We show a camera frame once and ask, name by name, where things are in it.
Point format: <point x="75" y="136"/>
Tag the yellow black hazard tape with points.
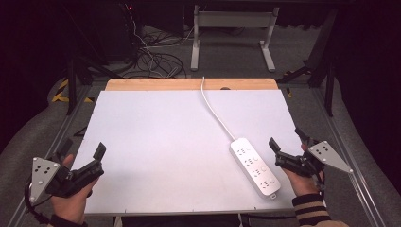
<point x="63" y="93"/>

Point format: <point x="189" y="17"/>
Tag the black metal stand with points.
<point x="318" y="60"/>
<point x="77" y="71"/>

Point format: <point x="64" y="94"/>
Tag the person's right hand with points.
<point x="301" y="184"/>

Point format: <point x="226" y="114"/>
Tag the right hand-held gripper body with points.
<point x="327" y="156"/>

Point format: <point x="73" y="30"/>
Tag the aluminium floor rail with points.
<point x="47" y="151"/>
<point x="343" y="157"/>

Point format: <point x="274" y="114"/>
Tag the black computer case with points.
<point x="121" y="31"/>

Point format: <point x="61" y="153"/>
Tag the white board sheet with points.
<point x="164" y="142"/>

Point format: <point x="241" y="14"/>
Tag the white power strip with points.
<point x="255" y="168"/>

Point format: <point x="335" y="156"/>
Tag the white metal desk frame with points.
<point x="233" y="20"/>

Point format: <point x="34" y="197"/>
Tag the person's left hand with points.
<point x="71" y="206"/>

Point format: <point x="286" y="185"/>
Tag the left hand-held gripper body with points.
<point x="41" y="176"/>

